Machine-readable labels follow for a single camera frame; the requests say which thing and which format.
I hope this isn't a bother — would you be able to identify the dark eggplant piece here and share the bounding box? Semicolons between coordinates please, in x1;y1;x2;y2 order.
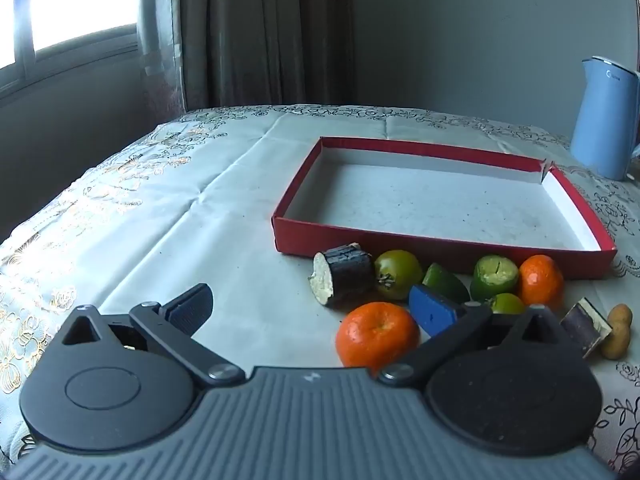
308;242;376;308

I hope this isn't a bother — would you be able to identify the orange tangerine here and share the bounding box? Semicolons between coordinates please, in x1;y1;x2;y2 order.
335;301;421;369
516;254;565;309

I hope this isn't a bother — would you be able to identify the brown patterned curtain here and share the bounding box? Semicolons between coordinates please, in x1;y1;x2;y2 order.
172;0;357;111

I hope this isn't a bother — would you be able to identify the sheer embroidered curtain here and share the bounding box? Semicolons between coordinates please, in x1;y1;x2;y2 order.
136;0;188;123

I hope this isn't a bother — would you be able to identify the window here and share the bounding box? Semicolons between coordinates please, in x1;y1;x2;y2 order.
0;0;143;98

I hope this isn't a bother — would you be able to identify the green tomato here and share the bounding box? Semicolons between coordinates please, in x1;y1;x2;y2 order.
374;250;425;302
486;292;527;315

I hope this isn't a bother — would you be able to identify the green cucumber piece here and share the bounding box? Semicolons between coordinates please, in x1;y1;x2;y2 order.
422;263;471;305

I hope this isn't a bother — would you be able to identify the red cardboard box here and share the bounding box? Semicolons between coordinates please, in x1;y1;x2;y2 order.
271;136;618;281

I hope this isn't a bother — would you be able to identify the green cucumber piece bitten end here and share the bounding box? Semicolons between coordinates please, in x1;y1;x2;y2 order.
470;255;520;302

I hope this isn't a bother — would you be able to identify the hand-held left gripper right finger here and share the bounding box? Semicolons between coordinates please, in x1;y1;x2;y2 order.
377;284;572;389

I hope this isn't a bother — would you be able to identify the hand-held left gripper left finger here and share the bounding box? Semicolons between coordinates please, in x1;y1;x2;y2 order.
60;282;247;389

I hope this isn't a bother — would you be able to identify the blue electric kettle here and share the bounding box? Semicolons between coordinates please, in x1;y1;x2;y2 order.
570;56;640;182

